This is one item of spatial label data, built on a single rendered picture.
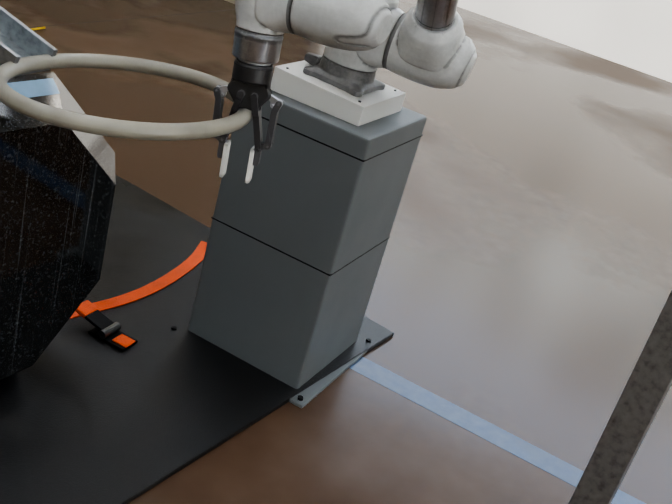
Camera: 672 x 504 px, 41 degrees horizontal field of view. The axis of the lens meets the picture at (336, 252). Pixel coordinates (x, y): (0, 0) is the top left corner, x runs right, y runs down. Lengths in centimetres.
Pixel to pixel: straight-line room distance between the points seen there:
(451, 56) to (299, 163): 48
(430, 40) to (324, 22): 75
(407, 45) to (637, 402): 103
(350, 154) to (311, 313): 48
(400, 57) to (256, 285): 76
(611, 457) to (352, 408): 81
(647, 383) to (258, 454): 98
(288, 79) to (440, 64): 41
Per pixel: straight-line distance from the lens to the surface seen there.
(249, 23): 166
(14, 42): 200
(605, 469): 220
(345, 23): 157
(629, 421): 213
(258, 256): 254
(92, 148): 223
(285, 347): 259
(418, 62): 235
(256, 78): 169
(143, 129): 155
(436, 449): 262
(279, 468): 236
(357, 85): 243
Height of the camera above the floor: 149
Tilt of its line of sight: 25 degrees down
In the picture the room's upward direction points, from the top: 16 degrees clockwise
